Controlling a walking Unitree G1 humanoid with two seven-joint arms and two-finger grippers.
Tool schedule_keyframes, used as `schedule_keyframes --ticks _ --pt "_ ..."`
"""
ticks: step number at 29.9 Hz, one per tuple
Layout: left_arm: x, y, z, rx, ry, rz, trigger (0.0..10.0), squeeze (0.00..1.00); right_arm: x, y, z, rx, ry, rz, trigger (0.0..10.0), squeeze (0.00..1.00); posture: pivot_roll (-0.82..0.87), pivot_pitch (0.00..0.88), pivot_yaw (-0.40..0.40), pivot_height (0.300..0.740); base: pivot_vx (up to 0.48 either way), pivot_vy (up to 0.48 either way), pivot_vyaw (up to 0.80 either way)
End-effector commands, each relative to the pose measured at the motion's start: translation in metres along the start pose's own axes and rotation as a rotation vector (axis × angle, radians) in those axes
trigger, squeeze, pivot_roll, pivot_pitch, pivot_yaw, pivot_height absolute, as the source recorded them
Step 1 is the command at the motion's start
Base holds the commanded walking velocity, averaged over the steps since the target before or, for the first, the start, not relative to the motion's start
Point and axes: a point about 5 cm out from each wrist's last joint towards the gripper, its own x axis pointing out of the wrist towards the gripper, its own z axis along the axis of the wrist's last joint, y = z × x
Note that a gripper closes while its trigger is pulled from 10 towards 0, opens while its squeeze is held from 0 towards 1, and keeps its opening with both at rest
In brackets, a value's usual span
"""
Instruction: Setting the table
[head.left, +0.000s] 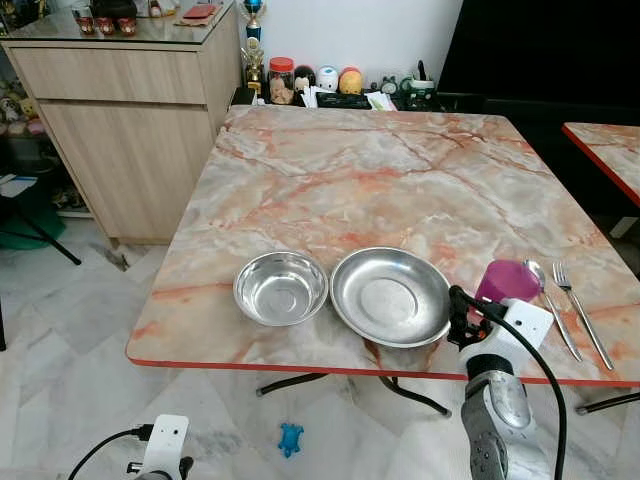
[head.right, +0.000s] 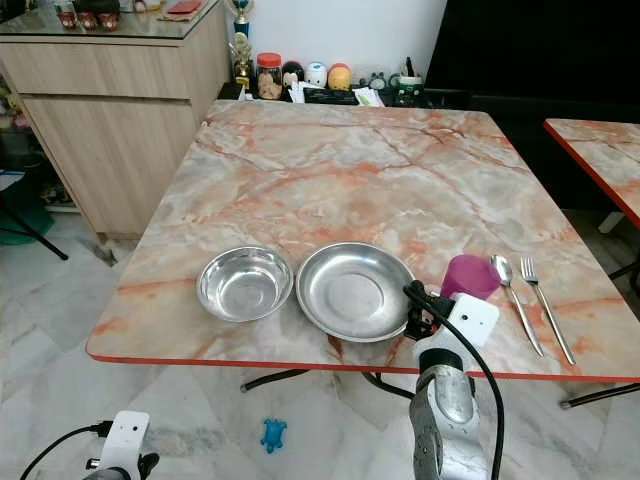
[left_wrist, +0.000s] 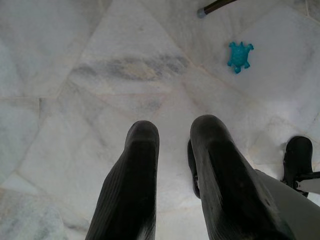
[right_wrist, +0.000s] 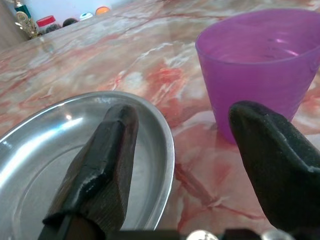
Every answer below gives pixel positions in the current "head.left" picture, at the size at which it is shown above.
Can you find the purple plastic cup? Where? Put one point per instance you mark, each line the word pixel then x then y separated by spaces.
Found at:
pixel 508 280

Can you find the small steel bowl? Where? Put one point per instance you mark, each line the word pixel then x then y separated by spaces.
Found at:
pixel 281 290

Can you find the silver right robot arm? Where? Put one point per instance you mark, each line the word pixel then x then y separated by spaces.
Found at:
pixel 500 415

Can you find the steel spoon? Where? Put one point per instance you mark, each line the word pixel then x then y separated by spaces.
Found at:
pixel 535 272

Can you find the steel deep plate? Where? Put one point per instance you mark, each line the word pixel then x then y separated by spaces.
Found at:
pixel 390 298

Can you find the steel fork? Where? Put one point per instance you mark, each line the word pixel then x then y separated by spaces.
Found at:
pixel 578 300

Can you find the blue turtle toy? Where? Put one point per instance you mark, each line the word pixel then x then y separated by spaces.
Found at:
pixel 291 440

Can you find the marble folding table red edge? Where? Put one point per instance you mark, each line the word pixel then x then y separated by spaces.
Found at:
pixel 612 150
pixel 400 170

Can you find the green mug with utensils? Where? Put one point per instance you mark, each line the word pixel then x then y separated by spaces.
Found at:
pixel 420 92

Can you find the white paper packet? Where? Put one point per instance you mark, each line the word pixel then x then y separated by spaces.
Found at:
pixel 381 100

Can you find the small green frog figure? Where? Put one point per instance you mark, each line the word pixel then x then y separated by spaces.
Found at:
pixel 389 86

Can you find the orange yellow round figure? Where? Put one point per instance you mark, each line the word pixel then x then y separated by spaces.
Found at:
pixel 351 82

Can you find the white round figure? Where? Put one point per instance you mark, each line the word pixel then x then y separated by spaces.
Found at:
pixel 328 79

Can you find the green plastic basin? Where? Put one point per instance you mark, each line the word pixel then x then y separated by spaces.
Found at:
pixel 20 238

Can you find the black mouse figure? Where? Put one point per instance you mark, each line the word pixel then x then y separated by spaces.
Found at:
pixel 304 78

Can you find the red lid snack jar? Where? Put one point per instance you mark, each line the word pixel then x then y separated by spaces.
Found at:
pixel 282 85

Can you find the light wooden cabinet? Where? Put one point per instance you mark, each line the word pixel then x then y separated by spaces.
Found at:
pixel 130 150

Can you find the gold trophy blue top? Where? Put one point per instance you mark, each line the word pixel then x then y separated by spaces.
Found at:
pixel 253 55

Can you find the shelf with plush toys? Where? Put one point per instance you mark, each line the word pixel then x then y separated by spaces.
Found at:
pixel 18 110

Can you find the flat red box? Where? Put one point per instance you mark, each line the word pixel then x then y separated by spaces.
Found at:
pixel 200 12

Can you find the red ornament set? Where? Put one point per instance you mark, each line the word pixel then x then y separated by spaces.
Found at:
pixel 105 24

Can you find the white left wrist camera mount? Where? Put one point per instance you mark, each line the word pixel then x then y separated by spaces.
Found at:
pixel 166 440

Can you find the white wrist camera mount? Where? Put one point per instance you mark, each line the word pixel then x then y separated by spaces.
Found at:
pixel 166 440
pixel 526 325

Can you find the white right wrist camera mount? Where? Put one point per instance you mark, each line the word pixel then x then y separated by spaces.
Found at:
pixel 526 325

